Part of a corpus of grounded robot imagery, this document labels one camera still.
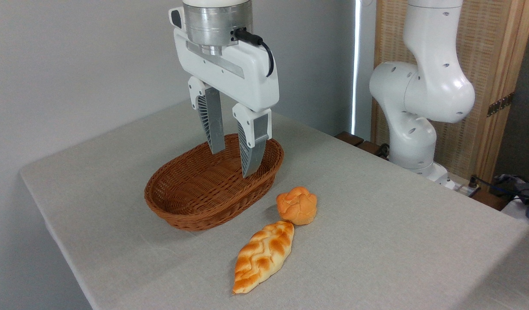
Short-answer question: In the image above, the black power cable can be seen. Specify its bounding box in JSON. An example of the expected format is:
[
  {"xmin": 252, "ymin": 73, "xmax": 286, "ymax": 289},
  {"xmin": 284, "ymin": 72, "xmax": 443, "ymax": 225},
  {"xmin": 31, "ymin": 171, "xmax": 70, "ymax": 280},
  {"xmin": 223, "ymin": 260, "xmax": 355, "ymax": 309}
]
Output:
[{"xmin": 468, "ymin": 174, "xmax": 523, "ymax": 195}]

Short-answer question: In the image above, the vertical white light strip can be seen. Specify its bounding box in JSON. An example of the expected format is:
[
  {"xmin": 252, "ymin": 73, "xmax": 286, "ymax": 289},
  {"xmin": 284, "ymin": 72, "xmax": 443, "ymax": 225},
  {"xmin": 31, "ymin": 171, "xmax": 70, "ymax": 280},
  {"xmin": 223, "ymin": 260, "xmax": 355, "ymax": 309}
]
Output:
[{"xmin": 352, "ymin": 0, "xmax": 362, "ymax": 135}]

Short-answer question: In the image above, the grey tablecloth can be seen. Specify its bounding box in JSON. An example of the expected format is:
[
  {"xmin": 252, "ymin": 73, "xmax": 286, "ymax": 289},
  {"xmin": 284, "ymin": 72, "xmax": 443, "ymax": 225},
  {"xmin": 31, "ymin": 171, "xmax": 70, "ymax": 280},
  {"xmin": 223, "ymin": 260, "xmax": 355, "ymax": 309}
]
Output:
[{"xmin": 19, "ymin": 97, "xmax": 529, "ymax": 310}]

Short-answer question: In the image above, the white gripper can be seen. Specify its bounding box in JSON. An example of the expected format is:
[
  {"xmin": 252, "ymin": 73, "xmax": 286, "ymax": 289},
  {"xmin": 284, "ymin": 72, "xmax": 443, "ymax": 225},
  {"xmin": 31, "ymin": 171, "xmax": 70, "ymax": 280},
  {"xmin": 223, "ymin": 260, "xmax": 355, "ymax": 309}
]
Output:
[{"xmin": 169, "ymin": 6, "xmax": 280, "ymax": 178}]

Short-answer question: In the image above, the dark grey cloth bundle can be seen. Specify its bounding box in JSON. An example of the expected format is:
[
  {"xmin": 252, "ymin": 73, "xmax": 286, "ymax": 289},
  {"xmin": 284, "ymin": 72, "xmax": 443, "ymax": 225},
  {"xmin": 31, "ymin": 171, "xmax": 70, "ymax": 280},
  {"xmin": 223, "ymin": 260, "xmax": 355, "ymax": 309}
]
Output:
[{"xmin": 493, "ymin": 172, "xmax": 529, "ymax": 223}]

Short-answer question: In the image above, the brown wooden block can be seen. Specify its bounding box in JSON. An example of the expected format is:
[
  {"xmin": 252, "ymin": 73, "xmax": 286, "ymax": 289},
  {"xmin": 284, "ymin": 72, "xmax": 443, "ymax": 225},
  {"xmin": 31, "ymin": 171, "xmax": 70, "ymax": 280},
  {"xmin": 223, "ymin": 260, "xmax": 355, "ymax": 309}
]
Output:
[{"xmin": 335, "ymin": 131, "xmax": 390, "ymax": 160}]

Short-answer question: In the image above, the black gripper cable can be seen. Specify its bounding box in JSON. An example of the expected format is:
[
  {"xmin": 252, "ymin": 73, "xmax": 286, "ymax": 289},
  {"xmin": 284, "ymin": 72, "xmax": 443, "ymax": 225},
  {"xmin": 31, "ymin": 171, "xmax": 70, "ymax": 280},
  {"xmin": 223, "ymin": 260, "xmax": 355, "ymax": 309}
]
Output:
[{"xmin": 231, "ymin": 28, "xmax": 275, "ymax": 78}]

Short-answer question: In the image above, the round orange bread roll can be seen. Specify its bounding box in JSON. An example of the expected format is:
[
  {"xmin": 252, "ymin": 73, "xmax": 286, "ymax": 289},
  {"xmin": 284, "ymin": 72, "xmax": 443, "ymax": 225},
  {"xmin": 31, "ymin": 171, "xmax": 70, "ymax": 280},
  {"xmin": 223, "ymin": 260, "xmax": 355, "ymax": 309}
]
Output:
[{"xmin": 276, "ymin": 186, "xmax": 317, "ymax": 226}]

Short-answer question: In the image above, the brown wicker basket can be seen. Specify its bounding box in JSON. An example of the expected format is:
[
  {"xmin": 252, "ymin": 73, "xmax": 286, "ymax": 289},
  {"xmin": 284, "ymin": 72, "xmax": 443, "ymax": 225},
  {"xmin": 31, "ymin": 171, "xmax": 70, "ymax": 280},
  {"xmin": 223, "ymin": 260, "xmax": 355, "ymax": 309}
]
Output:
[{"xmin": 144, "ymin": 133, "xmax": 285, "ymax": 232}]

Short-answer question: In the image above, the metal screen hinge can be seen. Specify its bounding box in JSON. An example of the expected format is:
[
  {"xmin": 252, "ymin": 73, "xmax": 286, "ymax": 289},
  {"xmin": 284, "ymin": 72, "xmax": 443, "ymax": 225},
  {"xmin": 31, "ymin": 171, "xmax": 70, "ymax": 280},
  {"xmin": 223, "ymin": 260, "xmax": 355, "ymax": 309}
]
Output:
[{"xmin": 487, "ymin": 93, "xmax": 515, "ymax": 118}]

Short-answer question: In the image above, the long braided bread loaf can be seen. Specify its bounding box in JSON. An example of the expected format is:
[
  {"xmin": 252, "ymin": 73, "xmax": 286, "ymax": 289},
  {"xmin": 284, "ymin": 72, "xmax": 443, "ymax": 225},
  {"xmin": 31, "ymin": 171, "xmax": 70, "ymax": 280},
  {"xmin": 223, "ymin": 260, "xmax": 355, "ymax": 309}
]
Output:
[{"xmin": 232, "ymin": 221, "xmax": 295, "ymax": 295}]

